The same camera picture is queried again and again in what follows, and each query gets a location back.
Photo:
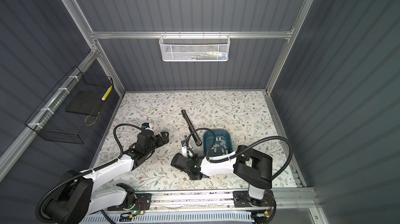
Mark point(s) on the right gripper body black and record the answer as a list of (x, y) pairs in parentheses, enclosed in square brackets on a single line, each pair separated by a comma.
[(194, 158)]

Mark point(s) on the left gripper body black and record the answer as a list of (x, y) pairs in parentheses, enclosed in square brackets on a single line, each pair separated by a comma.
[(150, 150)]

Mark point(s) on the black stapler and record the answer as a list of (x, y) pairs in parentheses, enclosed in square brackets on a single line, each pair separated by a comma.
[(191, 128)]

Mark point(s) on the teal plastic tray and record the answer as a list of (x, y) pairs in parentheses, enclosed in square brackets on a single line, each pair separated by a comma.
[(208, 139)]

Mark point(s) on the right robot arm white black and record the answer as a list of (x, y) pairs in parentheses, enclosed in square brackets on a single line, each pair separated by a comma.
[(252, 166)]

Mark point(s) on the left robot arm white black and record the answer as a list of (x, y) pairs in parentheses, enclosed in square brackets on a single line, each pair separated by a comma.
[(78, 194)]

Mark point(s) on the staple strips in tray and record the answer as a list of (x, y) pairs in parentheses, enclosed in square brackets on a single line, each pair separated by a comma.
[(222, 146)]

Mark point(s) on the yellow marker pen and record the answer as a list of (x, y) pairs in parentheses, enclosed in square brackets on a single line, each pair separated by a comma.
[(106, 94)]

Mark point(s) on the black foam pad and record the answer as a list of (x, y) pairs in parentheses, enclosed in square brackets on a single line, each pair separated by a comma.
[(86, 103)]

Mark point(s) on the floral patterned table mat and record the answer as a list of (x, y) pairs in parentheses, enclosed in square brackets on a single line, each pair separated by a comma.
[(245, 115)]

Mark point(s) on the pens in white basket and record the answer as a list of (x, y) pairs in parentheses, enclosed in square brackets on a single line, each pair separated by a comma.
[(214, 55)]

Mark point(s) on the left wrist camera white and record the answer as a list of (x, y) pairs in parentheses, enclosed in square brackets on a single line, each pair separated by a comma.
[(146, 126)]

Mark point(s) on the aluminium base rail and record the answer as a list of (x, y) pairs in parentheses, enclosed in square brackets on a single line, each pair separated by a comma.
[(224, 200)]

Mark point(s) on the black wire basket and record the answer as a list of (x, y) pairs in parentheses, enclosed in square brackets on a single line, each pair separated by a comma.
[(69, 115)]

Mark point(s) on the white wire mesh basket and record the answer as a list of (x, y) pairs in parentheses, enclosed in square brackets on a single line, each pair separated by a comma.
[(176, 48)]

